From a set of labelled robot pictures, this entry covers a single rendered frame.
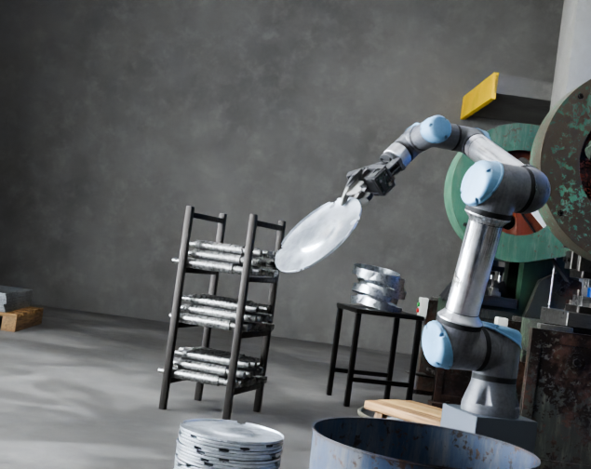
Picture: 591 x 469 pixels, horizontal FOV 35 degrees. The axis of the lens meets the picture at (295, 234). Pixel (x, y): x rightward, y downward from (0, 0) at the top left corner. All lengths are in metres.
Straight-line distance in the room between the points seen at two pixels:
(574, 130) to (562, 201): 0.29
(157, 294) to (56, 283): 0.96
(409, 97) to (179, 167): 2.30
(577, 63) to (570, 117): 3.95
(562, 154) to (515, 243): 1.78
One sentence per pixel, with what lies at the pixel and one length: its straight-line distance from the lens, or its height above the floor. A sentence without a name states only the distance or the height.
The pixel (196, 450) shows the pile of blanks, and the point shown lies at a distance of 2.59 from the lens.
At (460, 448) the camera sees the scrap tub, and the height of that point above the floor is 0.45.
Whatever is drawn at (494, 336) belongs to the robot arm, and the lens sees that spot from 2.50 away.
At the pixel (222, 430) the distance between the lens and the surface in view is 2.67.
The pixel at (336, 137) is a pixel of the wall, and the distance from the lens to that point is 9.17.
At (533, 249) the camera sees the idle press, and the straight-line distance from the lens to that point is 5.75.
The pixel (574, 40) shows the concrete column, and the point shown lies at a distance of 7.99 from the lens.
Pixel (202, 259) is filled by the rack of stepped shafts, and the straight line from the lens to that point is 4.48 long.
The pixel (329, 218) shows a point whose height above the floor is 0.90.
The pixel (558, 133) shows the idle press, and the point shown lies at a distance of 4.01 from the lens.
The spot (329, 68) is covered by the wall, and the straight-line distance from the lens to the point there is 9.26.
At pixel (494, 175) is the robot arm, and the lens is 2.34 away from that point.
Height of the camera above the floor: 0.79
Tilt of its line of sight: 1 degrees up
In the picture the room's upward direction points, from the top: 8 degrees clockwise
